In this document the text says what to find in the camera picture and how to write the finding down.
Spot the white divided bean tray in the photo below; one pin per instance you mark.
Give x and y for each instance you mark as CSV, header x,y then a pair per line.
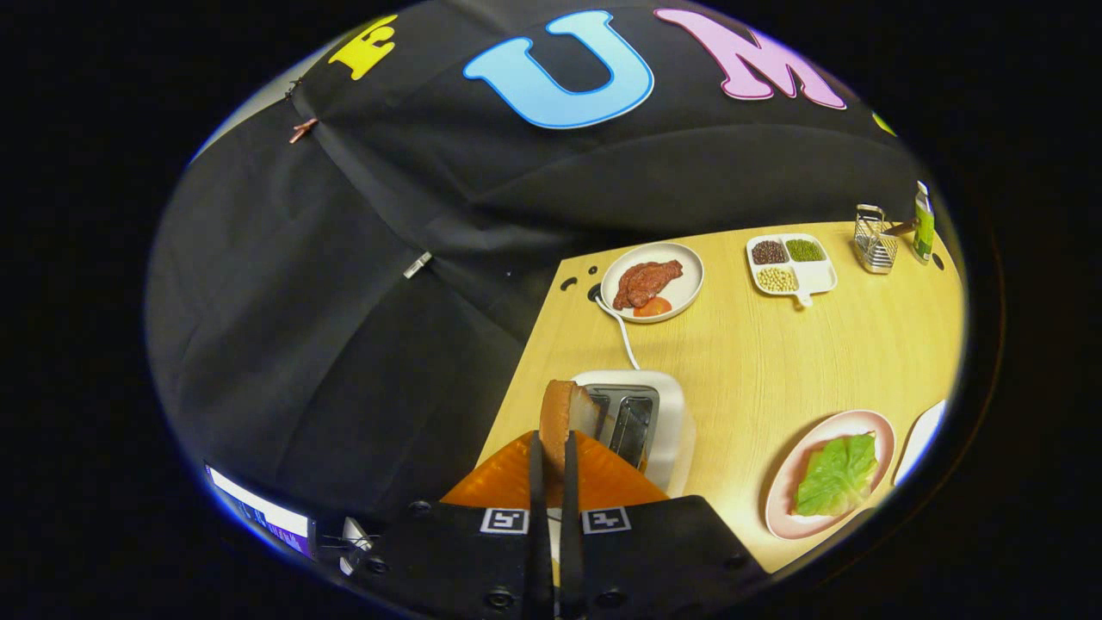
x,y
814,277

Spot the white square plate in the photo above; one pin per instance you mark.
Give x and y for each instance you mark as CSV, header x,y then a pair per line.
x,y
919,443

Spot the brown crust bread slice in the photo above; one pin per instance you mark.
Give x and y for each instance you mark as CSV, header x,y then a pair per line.
x,y
558,418

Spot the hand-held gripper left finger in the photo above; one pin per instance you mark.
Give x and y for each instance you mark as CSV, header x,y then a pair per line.
x,y
469,560

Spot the white keyboard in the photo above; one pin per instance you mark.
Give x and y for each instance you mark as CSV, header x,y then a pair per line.
x,y
355,541

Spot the white toaster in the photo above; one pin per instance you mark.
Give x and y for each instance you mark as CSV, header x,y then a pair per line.
x,y
676,430

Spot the green label plastic bottle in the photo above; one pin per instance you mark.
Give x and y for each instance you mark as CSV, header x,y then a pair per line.
x,y
924,228

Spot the green lettuce leaf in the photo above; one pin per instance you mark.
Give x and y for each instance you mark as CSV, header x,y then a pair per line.
x,y
837,474

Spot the round white plate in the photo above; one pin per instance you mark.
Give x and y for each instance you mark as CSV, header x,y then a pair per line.
x,y
684,284

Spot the computer monitor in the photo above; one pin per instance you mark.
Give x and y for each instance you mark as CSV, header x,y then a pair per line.
x,y
258,515

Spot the red tomato slice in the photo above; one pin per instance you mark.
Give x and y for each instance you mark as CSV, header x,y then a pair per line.
x,y
653,306

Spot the silver cloth clip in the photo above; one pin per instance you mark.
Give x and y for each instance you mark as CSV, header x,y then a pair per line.
x,y
417,264

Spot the pink round plate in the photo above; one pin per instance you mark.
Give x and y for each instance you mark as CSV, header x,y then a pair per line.
x,y
783,499

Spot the red meat slice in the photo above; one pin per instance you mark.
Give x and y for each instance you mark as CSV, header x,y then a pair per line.
x,y
646,282

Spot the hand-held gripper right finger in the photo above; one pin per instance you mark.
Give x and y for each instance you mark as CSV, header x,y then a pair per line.
x,y
646,560

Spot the copper cloth clip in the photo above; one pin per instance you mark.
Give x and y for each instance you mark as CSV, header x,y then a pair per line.
x,y
302,129

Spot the black backdrop cloth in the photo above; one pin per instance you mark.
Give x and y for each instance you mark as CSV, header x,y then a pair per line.
x,y
344,344

